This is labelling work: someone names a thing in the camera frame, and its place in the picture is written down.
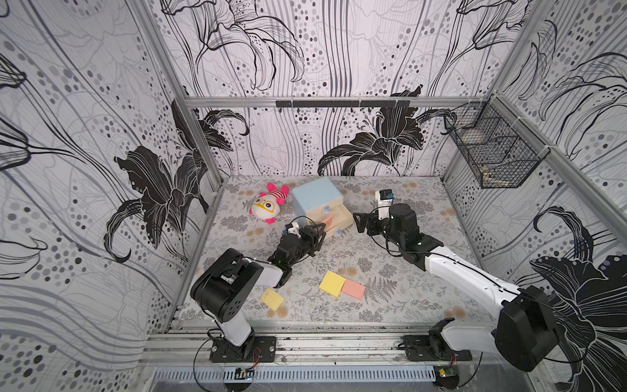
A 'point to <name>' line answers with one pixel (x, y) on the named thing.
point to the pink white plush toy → (266, 207)
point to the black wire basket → (500, 148)
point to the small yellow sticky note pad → (272, 299)
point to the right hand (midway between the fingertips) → (367, 211)
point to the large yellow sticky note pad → (332, 283)
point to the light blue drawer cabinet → (322, 201)
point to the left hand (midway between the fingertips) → (329, 230)
